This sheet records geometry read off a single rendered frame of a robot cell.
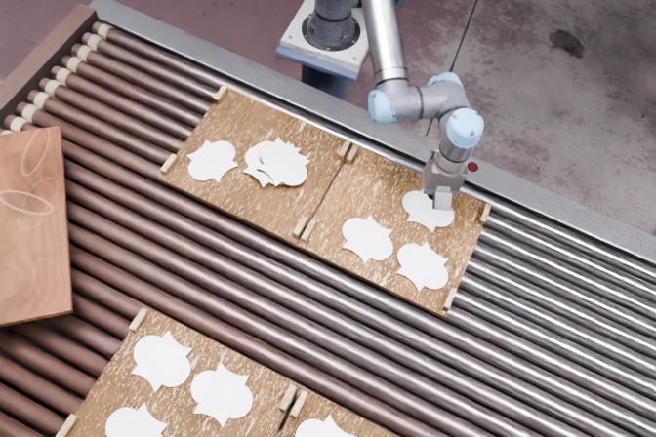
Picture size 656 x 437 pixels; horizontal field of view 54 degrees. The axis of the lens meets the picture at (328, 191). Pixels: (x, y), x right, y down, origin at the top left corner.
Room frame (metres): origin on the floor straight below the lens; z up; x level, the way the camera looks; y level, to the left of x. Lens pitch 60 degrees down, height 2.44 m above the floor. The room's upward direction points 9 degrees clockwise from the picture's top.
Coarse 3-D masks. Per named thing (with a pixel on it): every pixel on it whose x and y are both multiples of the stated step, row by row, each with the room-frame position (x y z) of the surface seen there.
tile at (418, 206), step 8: (408, 192) 0.88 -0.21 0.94; (416, 192) 0.89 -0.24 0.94; (408, 200) 0.86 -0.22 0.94; (416, 200) 0.86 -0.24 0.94; (424, 200) 0.87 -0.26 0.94; (408, 208) 0.84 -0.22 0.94; (416, 208) 0.84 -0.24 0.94; (424, 208) 0.84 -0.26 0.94; (416, 216) 0.82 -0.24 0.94; (424, 216) 0.82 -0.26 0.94; (432, 216) 0.82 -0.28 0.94; (440, 216) 0.83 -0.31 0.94; (448, 216) 0.83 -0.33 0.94; (424, 224) 0.79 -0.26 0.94; (432, 224) 0.80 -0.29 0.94; (440, 224) 0.80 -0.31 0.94; (448, 224) 0.80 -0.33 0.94
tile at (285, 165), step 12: (276, 144) 0.95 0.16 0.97; (264, 156) 0.91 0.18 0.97; (276, 156) 0.91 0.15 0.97; (288, 156) 0.92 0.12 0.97; (300, 156) 0.93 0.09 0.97; (264, 168) 0.87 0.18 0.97; (276, 168) 0.88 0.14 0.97; (288, 168) 0.88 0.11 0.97; (300, 168) 0.89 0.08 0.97; (276, 180) 0.84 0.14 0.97; (288, 180) 0.85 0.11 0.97; (300, 180) 0.85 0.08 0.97
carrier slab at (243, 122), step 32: (224, 128) 1.00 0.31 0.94; (256, 128) 1.02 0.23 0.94; (288, 128) 1.03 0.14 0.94; (320, 160) 0.95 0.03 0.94; (192, 192) 0.78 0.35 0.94; (224, 192) 0.80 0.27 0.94; (256, 192) 0.81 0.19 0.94; (288, 192) 0.83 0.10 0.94; (320, 192) 0.84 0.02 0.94; (256, 224) 0.72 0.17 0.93; (288, 224) 0.74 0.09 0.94
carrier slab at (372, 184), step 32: (384, 160) 0.98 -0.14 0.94; (352, 192) 0.86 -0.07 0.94; (384, 192) 0.88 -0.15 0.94; (320, 224) 0.75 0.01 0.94; (384, 224) 0.78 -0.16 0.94; (416, 224) 0.79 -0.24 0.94; (320, 256) 0.66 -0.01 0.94; (352, 256) 0.68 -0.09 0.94; (448, 256) 0.72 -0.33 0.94; (384, 288) 0.61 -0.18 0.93; (448, 288) 0.63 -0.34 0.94
